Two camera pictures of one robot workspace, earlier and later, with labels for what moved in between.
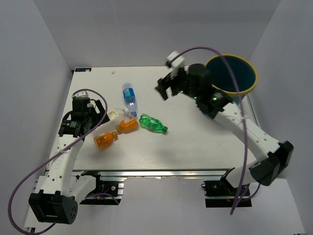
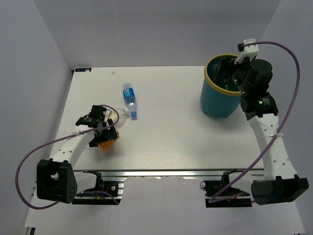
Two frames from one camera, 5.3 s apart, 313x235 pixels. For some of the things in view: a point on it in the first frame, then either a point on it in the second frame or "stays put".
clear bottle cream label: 115,116 stays put
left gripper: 100,116 → 110,134
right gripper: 164,84 → 232,66
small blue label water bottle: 130,98 stays put
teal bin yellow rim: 222,79 stays put
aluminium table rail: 158,173 stays put
